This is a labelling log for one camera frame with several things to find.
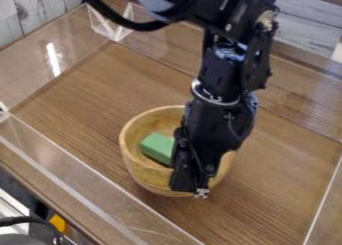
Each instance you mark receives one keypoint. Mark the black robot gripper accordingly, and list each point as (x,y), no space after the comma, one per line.
(213,128)

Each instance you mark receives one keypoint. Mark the green rectangular block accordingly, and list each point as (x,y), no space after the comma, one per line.
(156,146)

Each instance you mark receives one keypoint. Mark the brown wooden bowl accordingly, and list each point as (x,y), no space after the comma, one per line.
(149,174)

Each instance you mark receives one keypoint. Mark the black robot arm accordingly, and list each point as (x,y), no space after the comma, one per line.
(238,34)

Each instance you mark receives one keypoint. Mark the yellow tag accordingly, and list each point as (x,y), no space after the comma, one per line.
(59,223)

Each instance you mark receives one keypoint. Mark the clear acrylic front wall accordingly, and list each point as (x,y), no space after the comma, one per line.
(61,151)

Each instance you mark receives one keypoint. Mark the clear acrylic corner bracket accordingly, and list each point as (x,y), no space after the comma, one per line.
(104,27)

